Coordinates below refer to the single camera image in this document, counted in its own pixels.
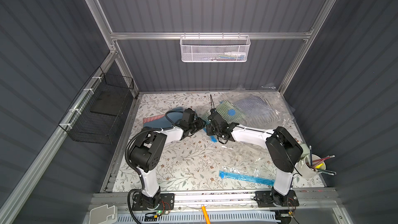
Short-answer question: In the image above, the blue garment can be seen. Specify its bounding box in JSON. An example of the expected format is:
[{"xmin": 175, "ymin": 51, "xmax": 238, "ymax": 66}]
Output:
[{"xmin": 165, "ymin": 107, "xmax": 183, "ymax": 124}]

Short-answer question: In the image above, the red white striped tank top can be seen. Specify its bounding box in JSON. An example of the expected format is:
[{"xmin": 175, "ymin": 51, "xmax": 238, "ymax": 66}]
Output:
[{"xmin": 143, "ymin": 114, "xmax": 165, "ymax": 123}]

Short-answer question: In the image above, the clear blue-zip vacuum bag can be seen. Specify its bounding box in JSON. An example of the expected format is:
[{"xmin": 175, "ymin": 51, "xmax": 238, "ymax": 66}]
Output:
[{"xmin": 218, "ymin": 166, "xmax": 276, "ymax": 186}]

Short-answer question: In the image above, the green white striped garment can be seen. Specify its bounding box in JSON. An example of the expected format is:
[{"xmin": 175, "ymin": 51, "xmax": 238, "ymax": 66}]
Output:
[{"xmin": 197, "ymin": 100, "xmax": 246, "ymax": 124}]

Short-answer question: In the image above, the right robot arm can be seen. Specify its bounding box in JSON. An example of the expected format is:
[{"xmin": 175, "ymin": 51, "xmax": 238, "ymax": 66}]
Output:
[{"xmin": 206, "ymin": 108, "xmax": 303, "ymax": 197}]

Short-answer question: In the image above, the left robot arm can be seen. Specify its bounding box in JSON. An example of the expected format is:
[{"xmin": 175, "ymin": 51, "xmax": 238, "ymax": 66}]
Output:
[{"xmin": 124, "ymin": 108, "xmax": 206, "ymax": 200}]

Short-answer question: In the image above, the vacuum bag with navy striped garment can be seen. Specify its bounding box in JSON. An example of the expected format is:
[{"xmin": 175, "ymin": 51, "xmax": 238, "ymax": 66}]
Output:
[{"xmin": 232, "ymin": 83, "xmax": 294, "ymax": 129}]

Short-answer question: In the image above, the orange pencil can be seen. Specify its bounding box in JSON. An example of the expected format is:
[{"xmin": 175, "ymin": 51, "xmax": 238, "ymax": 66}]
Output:
[{"xmin": 201, "ymin": 206, "xmax": 211, "ymax": 224}]

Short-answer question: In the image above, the white pen cup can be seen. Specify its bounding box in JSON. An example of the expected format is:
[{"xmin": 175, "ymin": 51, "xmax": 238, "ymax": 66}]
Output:
[{"xmin": 295, "ymin": 155, "xmax": 326, "ymax": 179}]

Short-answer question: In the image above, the white plastic holder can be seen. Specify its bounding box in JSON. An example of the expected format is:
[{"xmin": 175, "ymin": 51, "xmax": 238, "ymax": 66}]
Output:
[{"xmin": 89, "ymin": 204, "xmax": 118, "ymax": 224}]

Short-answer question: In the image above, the black corrugated cable conduit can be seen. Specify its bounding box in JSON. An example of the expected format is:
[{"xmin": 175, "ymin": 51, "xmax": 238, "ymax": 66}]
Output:
[{"xmin": 124, "ymin": 127, "xmax": 162, "ymax": 224}]

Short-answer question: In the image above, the white wire wall basket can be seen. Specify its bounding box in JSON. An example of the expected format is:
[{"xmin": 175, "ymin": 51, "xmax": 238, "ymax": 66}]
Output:
[{"xmin": 179, "ymin": 35, "xmax": 251, "ymax": 63}]

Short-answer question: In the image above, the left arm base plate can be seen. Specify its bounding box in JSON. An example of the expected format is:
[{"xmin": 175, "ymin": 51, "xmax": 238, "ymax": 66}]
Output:
[{"xmin": 132, "ymin": 193, "xmax": 175, "ymax": 211}]

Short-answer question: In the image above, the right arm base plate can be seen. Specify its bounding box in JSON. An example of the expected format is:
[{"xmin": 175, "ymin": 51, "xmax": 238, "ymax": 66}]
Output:
[{"xmin": 254, "ymin": 188, "xmax": 300, "ymax": 207}]

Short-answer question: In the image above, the black wire wall basket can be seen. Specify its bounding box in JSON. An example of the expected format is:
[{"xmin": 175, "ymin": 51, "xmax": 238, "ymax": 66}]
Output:
[{"xmin": 59, "ymin": 68, "xmax": 134, "ymax": 145}]

